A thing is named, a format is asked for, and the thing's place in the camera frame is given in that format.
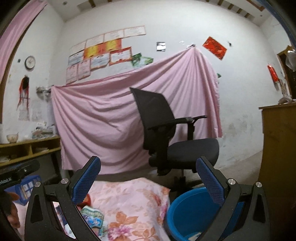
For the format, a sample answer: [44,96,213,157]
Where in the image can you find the person's left hand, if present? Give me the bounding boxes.
[1,190,20,229]

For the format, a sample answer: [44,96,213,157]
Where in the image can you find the blue cardboard box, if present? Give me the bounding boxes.
[5,175,41,206]

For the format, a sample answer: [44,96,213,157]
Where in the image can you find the ceramic bowl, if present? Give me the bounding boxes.
[6,133,19,143]

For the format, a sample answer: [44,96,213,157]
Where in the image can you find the wooden shelf desk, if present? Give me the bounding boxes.
[1,136,61,182]

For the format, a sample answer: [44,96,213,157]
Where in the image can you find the red cigarette pack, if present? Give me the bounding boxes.
[76,194,91,210]

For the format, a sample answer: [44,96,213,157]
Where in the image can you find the stack of papers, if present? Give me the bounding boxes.
[32,122,57,139]

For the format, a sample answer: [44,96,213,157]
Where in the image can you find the blue plastic bucket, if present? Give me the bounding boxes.
[165,187,244,241]

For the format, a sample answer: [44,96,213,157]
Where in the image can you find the wooden cabinet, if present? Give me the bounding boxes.
[258,103,295,240]

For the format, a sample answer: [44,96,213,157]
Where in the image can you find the blue green snack wrapper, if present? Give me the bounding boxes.
[80,206,104,236]

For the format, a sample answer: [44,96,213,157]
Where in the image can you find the floral pink blanket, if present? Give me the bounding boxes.
[14,177,172,241]

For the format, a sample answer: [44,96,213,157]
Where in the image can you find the pink hanging sheet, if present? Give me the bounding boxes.
[51,47,222,174]

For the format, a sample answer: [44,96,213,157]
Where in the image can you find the black office chair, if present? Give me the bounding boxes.
[129,87,220,193]

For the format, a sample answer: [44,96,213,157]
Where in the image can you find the pink door curtain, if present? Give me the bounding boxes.
[1,1,47,80]

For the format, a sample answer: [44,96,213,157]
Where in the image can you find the red hanging decoration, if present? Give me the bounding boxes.
[267,64,279,83]

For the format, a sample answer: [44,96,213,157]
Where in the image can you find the orange yellow certificate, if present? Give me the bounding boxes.
[84,39,122,59]

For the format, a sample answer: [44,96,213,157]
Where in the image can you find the red framed certificate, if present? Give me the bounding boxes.
[109,47,132,66]

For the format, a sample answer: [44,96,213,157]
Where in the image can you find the green leaf poster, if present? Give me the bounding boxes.
[131,53,154,68]

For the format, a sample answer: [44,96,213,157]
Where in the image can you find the red diamond paper poster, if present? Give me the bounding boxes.
[203,37,227,60]

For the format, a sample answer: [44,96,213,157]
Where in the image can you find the red wall tassel ornament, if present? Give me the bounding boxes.
[17,75,30,113]

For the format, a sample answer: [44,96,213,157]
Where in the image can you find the round wall clock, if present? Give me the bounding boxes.
[25,56,36,70]

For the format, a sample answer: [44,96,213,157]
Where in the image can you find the black white wall sticker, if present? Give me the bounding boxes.
[156,42,166,52]

